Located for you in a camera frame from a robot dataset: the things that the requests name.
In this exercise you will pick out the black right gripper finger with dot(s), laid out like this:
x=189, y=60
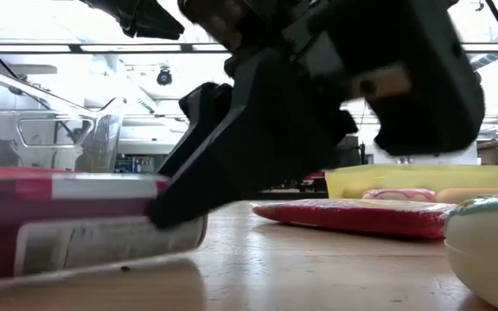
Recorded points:
x=253, y=151
x=206, y=103

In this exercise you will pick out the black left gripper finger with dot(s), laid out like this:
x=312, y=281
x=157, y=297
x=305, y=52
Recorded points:
x=145, y=19

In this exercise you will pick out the pink frosted donut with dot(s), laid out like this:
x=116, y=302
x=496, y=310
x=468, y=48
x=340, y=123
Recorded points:
x=398, y=194

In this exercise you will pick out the red popcorn packet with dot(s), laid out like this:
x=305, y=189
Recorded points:
x=353, y=218
x=80, y=194

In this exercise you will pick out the orange frosted donut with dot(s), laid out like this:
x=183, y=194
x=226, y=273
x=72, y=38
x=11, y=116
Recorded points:
x=478, y=195

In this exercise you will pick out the teal frosted donut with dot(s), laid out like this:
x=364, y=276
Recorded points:
x=487, y=250

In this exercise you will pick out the yellow translucent plastic bin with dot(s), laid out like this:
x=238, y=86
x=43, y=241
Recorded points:
x=413, y=177

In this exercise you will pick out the black monitor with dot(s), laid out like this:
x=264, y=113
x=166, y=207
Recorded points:
x=350, y=151

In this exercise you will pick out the clear plastic container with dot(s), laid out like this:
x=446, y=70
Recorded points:
x=110, y=129

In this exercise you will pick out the small dark crumb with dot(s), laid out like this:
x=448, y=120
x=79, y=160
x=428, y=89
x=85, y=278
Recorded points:
x=125, y=268

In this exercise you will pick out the red plastic mesh basket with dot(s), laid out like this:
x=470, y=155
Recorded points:
x=15, y=170

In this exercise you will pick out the black ceiling camera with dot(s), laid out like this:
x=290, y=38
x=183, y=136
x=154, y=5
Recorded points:
x=164, y=77

